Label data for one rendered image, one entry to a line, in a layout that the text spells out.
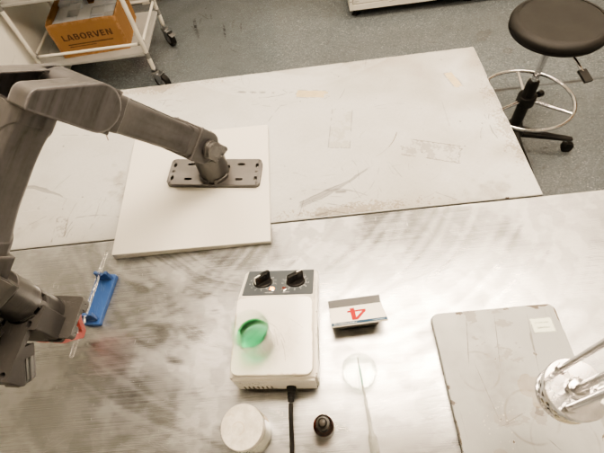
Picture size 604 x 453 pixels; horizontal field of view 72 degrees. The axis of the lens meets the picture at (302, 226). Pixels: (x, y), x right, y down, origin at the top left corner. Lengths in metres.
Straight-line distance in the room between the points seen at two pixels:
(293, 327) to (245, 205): 0.32
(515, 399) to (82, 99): 0.71
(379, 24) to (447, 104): 2.00
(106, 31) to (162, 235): 2.02
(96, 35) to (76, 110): 2.24
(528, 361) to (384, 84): 0.69
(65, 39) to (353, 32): 1.70
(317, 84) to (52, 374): 0.84
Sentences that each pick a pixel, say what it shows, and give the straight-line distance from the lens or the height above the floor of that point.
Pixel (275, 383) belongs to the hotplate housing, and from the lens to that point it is 0.66.
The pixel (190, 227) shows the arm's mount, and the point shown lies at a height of 0.92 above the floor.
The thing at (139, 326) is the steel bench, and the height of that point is 0.90.
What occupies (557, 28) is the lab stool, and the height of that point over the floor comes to 0.64.
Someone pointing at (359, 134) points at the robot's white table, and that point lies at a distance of 0.97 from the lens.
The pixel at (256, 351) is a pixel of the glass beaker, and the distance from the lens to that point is 0.59.
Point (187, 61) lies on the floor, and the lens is 2.97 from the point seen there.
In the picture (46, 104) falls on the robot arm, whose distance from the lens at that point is 0.56.
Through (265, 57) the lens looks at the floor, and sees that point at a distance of 2.83.
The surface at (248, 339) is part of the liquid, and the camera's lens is 0.60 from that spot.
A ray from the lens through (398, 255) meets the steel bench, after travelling 0.79.
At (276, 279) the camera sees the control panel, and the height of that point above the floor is 0.94.
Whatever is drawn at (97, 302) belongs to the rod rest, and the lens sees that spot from 0.86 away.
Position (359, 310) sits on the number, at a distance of 0.72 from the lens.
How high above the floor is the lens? 1.59
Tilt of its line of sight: 57 degrees down
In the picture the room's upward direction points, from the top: 10 degrees counter-clockwise
